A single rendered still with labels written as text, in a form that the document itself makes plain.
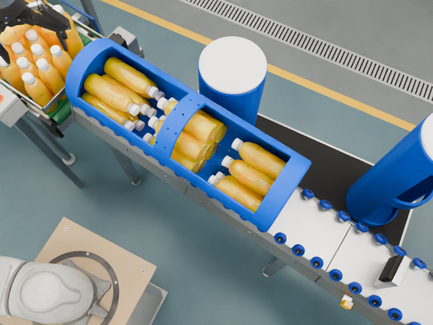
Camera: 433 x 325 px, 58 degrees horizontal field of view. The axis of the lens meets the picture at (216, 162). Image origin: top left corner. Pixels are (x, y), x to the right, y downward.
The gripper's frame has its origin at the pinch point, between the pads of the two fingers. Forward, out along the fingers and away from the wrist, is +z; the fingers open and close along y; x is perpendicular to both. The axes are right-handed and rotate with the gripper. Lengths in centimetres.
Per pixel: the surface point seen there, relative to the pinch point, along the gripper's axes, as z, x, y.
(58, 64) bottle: 56, -29, 5
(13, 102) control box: 52, -16, 23
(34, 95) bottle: 57, -20, 17
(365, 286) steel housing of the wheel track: 52, 85, -79
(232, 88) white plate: 53, 0, -57
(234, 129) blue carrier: 50, 17, -52
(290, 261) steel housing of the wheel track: 61, 69, -59
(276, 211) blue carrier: 30, 52, -52
